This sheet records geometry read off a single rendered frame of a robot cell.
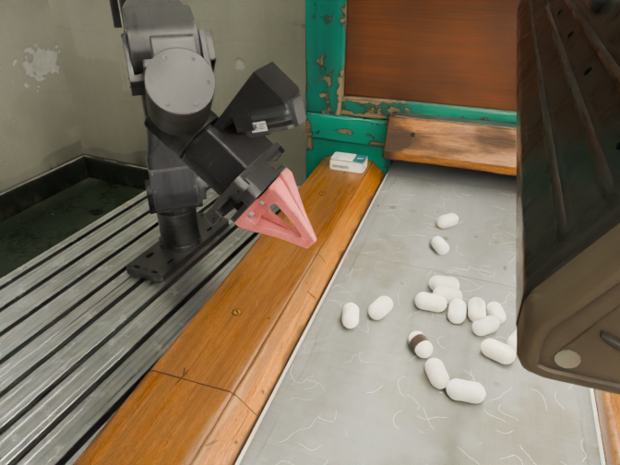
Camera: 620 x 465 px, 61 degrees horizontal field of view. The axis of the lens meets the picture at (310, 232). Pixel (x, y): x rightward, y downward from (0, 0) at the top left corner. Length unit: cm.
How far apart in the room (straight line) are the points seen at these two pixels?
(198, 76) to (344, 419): 33
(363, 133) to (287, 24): 112
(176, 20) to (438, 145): 49
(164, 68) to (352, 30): 53
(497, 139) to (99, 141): 223
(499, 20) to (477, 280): 41
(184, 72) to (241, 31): 169
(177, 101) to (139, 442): 28
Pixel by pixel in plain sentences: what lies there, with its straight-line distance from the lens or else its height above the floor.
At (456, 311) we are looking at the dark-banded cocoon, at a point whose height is 76.
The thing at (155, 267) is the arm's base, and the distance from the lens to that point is 85.
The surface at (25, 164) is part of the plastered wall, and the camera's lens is 272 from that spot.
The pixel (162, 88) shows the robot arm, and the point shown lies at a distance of 45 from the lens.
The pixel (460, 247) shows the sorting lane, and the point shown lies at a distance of 78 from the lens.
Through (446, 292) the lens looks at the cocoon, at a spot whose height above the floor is 76.
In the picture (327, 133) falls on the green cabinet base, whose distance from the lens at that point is 99.
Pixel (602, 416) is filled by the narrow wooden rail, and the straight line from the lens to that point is 57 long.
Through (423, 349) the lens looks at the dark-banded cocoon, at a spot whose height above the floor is 76.
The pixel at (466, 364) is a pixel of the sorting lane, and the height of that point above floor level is 74.
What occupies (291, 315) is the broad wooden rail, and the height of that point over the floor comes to 76.
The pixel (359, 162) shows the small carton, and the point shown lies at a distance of 91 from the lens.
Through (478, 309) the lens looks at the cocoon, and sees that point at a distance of 63.
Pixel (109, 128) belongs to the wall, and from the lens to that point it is 274.
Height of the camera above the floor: 114
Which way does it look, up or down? 31 degrees down
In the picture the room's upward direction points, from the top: straight up
